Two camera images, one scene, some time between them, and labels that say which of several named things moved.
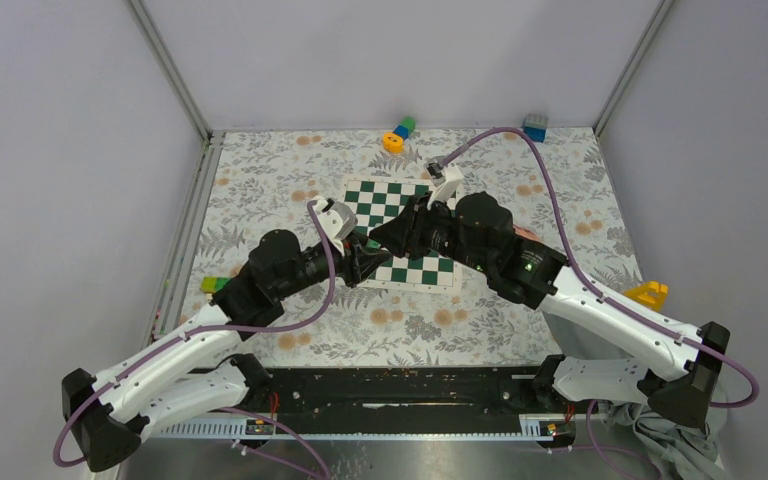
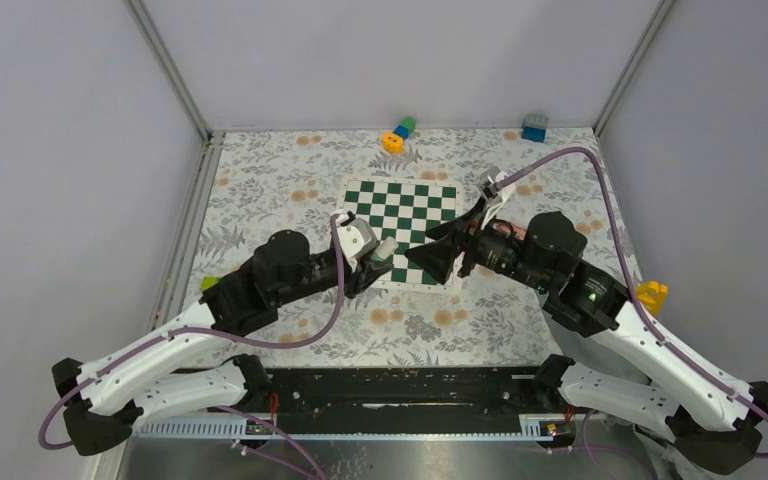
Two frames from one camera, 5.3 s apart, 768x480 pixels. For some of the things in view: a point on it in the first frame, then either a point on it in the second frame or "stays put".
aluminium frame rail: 186,236 stays put
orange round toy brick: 392,143 stays put
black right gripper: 404,234 → 437,258
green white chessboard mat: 373,200 stays put
